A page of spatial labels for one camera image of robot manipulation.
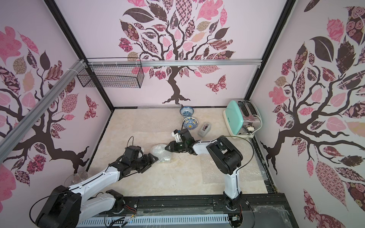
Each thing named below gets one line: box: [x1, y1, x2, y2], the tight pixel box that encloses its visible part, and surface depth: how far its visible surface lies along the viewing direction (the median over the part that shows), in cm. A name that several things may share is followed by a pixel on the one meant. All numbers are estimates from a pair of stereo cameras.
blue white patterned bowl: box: [179, 105, 195, 118], surface depth 116 cm
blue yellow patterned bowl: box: [182, 116, 199, 131], surface depth 109 cm
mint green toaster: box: [222, 99, 261, 139], surface depth 97 cm
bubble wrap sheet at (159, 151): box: [150, 143, 172, 163], surface depth 89 cm
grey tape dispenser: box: [197, 122, 212, 138], surface depth 105 cm
